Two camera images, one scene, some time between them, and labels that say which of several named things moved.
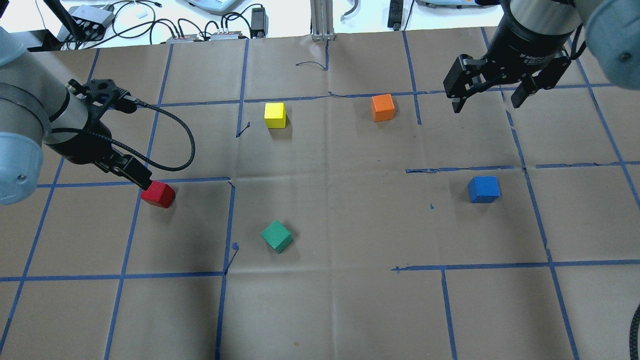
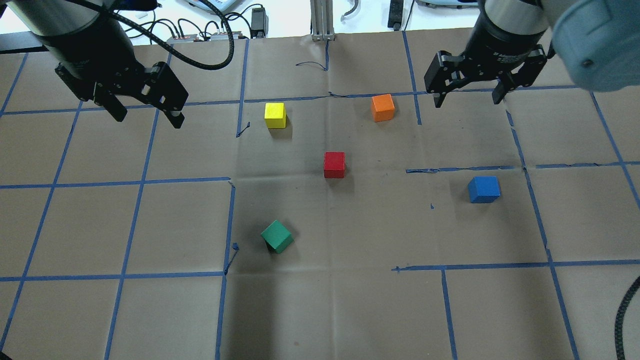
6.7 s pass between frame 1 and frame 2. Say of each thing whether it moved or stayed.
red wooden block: moved
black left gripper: moved
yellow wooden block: stayed
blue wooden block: stayed
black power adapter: stayed
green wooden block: stayed
